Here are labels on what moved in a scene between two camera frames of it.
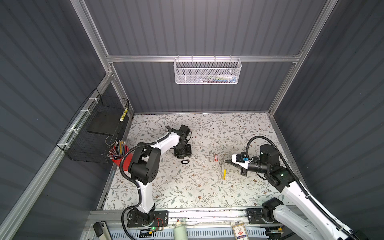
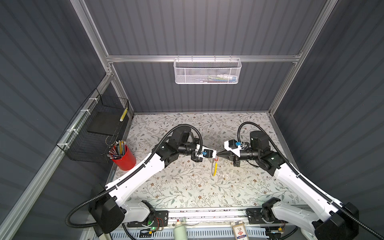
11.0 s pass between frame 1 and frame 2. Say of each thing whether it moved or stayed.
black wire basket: stayed
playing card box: stayed
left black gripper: moved
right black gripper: moved
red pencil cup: stayed
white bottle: stayed
